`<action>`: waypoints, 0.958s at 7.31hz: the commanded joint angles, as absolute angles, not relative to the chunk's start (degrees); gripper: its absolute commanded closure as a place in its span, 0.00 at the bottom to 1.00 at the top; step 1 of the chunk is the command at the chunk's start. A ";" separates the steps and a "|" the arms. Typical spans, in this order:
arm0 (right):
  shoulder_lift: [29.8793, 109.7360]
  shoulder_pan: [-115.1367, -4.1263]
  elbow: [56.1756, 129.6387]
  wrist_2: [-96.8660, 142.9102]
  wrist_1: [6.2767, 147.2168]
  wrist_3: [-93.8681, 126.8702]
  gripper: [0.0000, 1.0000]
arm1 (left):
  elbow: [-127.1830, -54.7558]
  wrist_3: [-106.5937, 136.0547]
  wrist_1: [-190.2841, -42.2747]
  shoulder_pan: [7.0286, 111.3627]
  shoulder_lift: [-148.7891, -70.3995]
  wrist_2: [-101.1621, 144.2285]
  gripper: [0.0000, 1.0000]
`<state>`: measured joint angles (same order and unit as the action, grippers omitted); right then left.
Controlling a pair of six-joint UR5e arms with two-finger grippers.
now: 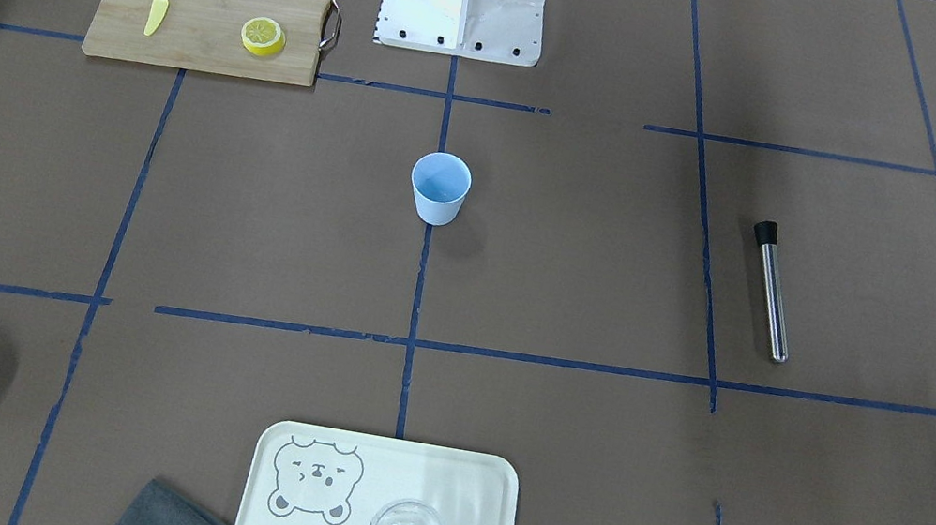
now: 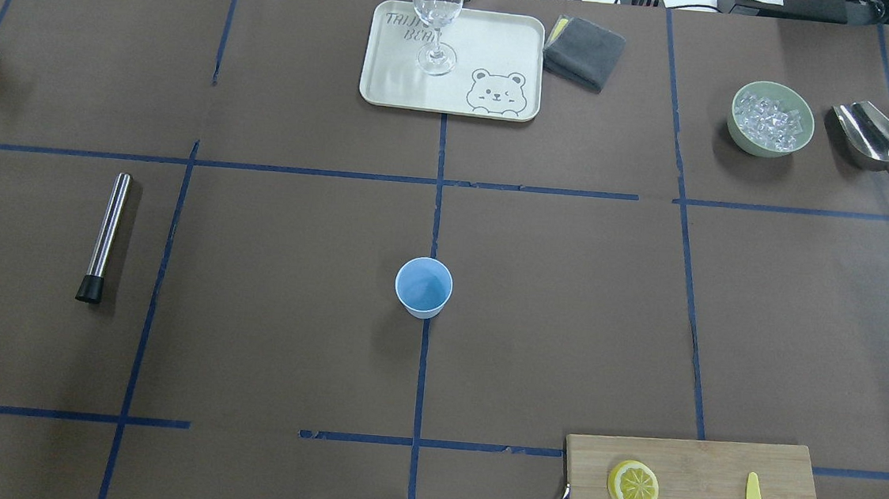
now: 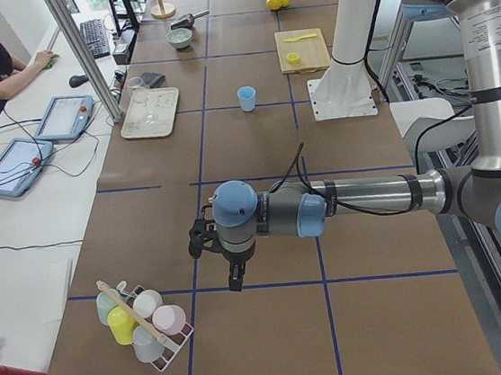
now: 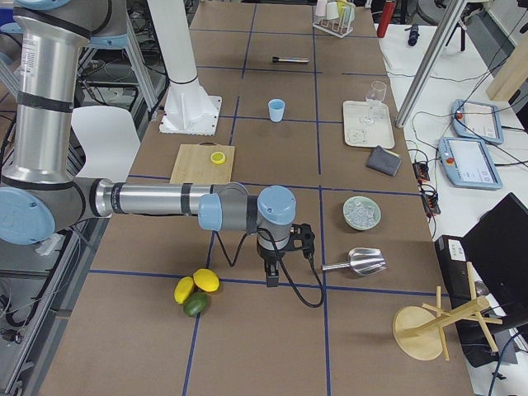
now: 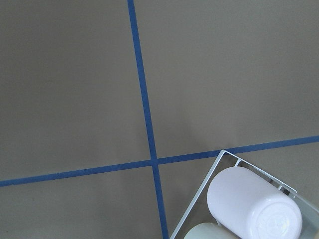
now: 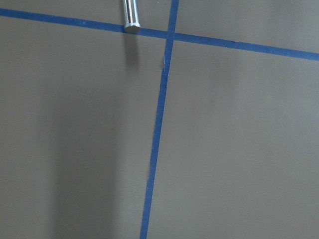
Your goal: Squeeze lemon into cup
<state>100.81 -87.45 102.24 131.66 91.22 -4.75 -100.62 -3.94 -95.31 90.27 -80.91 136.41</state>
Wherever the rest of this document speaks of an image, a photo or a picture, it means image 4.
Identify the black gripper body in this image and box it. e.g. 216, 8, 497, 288
257, 236, 285, 275

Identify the yellow lemon slice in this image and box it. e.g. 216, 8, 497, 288
210, 151, 227, 165

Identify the steel muddler black tip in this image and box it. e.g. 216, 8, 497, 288
271, 56, 309, 64

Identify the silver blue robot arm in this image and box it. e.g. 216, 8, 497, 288
1, 1, 296, 287

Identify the yellow whole lemon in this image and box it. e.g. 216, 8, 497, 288
192, 268, 220, 293
173, 276, 195, 304

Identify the light blue plastic cup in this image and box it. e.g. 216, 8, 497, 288
267, 98, 285, 123

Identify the green lime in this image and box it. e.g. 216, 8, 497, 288
183, 291, 208, 317

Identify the steel ice scoop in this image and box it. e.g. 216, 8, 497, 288
322, 247, 388, 276

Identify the green bowl of ice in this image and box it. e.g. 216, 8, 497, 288
342, 196, 381, 231

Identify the bamboo cutting board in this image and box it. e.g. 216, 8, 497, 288
170, 144, 235, 185

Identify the grey folded cloth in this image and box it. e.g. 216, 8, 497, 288
366, 145, 402, 177

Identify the wooden mug tree stand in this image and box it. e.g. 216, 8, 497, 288
392, 262, 502, 361

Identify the cream bear serving tray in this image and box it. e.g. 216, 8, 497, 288
342, 101, 395, 149

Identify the black power strip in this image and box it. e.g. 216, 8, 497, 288
412, 161, 441, 218

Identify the black box with label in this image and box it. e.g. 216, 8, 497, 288
435, 235, 470, 308

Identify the clear wine glass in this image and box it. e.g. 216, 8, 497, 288
360, 80, 387, 125

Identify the white plastic chair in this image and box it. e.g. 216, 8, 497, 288
72, 106, 140, 182

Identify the near blue teach pendant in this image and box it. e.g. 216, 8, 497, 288
438, 137, 502, 191

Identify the blue teach pendant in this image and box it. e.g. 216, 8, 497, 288
451, 99, 504, 144
438, 137, 502, 191

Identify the black monitor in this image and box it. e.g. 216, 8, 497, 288
461, 192, 527, 321

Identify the far blue teach pendant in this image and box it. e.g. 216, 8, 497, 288
451, 99, 504, 144

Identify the red cylinder bottle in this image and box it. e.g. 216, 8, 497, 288
376, 0, 396, 38

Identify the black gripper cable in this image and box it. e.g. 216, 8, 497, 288
214, 227, 325, 309

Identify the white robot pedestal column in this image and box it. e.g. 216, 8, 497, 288
148, 0, 222, 136

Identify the white wire cup rack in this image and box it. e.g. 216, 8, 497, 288
312, 0, 356, 38

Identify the aluminium frame post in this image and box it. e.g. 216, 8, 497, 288
395, 0, 467, 128

